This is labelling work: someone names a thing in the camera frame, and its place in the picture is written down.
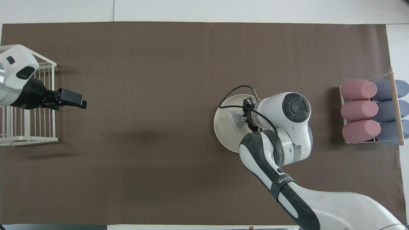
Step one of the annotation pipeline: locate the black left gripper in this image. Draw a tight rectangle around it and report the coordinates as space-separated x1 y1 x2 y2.
12 78 88 111

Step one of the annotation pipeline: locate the clear plastic bag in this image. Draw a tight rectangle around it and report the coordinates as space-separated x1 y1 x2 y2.
227 111 249 134

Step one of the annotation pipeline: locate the cream round plate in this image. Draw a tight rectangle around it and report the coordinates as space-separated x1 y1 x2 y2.
213 94 260 154

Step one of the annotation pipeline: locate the brown paper table mat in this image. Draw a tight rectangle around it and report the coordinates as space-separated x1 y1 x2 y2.
0 21 400 226

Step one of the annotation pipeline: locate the pink plastic cup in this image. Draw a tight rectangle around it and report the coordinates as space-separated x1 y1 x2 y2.
341 100 379 122
340 79 377 100
342 120 381 144

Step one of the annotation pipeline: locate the wooden cup rack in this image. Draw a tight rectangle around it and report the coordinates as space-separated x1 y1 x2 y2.
339 67 406 147

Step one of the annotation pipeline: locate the white wire dish rack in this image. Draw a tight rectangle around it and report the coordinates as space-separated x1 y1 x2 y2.
0 45 59 146

